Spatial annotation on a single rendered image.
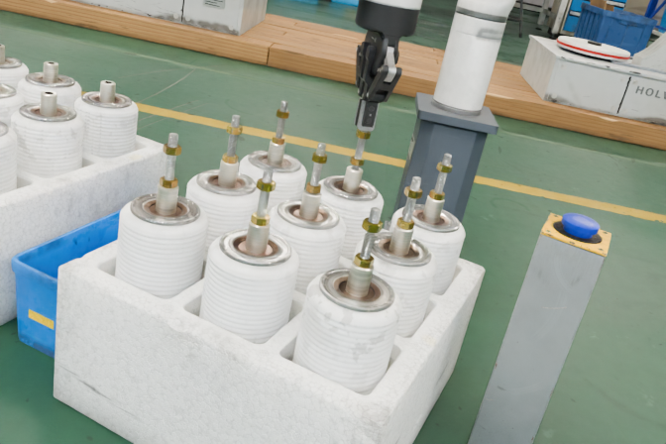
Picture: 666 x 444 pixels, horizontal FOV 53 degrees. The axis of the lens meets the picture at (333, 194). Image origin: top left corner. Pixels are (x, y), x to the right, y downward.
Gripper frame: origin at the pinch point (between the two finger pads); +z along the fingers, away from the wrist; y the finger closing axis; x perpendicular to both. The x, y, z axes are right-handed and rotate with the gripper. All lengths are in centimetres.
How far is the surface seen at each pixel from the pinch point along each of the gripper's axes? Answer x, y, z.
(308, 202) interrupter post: 8.0, -10.2, 8.6
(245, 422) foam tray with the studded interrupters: 15.0, -28.2, 25.0
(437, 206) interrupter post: -9.0, -8.5, 8.5
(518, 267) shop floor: -49, 28, 36
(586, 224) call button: -19.6, -22.7, 3.0
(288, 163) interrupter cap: 7.4, 7.3, 10.5
